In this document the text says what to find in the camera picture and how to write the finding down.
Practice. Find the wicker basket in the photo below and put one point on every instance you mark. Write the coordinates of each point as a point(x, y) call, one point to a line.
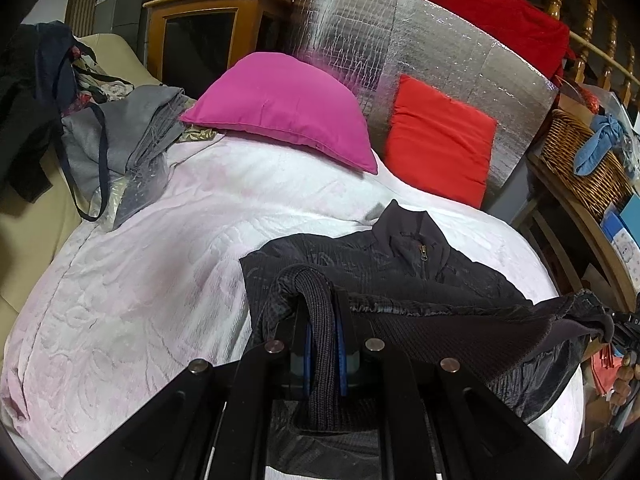
point(565, 160)

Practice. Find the silver foil insulation panel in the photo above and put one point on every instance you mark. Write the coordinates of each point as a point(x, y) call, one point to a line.
point(425, 35)

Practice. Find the coral red bag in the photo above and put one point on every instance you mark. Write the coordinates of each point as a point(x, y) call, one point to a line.
point(602, 375)

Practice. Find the red pillow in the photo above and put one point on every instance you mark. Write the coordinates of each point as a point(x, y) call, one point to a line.
point(435, 145)

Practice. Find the pink pillow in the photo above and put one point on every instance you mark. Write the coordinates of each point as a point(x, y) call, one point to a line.
point(280, 105)

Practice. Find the wooden railing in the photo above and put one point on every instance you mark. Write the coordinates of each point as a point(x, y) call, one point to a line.
point(585, 25)

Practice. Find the black quilted jacket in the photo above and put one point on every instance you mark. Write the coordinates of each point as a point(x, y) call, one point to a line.
point(450, 330)

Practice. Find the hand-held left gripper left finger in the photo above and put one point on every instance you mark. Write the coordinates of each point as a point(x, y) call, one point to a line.
point(306, 360)

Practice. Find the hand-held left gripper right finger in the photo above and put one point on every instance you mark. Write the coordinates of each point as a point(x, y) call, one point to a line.
point(343, 365)

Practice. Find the wooden shelf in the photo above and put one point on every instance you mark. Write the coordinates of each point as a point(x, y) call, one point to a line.
point(595, 240)

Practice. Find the grey garment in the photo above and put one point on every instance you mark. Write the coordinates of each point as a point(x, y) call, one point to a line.
point(135, 120)

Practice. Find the person's right hand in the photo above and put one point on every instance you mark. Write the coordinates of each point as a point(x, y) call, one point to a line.
point(625, 380)

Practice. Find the grey storage cabinet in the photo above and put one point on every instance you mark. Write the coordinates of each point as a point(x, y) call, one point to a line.
point(125, 15)

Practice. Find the blue and white boxes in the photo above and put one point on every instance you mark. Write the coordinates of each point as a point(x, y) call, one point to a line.
point(622, 240)

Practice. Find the pile of dark clothes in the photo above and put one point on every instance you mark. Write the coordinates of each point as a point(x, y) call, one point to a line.
point(25, 110)

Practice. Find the blue cloth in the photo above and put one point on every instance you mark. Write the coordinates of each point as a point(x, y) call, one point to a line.
point(600, 145)

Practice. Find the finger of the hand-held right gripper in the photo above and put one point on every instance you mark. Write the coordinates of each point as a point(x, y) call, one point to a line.
point(606, 325)

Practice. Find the red blanket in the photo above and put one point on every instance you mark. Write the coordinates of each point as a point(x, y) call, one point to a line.
point(500, 15)

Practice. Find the beige sofa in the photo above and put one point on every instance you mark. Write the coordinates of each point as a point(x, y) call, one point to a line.
point(30, 240)

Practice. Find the white bedspread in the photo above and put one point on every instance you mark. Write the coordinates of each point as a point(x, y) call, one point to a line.
point(150, 285)

